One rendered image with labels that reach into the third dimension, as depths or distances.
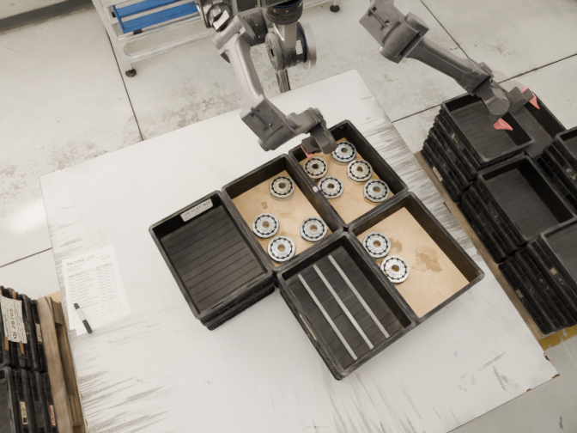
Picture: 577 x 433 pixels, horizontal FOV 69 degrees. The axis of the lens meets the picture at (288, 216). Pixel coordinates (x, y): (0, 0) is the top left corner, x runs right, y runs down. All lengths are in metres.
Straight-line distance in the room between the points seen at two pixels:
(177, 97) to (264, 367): 2.14
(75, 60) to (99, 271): 2.19
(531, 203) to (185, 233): 1.73
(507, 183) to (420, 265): 1.00
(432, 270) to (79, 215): 1.46
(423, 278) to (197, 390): 0.91
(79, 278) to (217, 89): 1.79
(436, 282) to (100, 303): 1.28
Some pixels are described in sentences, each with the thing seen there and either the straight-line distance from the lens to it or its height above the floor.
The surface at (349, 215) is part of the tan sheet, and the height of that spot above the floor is 0.83.
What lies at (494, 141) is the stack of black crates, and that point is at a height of 0.49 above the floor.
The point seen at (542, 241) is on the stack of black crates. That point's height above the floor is 0.58.
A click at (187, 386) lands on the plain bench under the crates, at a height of 0.70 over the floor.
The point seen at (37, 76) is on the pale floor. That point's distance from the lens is 3.75.
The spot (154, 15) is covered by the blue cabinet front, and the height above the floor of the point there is 0.38.
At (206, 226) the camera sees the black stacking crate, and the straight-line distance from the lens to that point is 1.66.
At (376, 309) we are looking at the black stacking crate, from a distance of 1.55.
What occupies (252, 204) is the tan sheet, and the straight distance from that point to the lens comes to 1.67.
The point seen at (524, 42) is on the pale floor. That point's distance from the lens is 3.84.
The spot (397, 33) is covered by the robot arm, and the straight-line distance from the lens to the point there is 1.12.
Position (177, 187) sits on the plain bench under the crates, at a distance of 1.92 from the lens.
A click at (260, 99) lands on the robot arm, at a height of 1.55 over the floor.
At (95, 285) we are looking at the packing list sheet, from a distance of 1.86.
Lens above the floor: 2.31
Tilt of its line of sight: 64 degrees down
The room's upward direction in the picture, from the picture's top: 3 degrees counter-clockwise
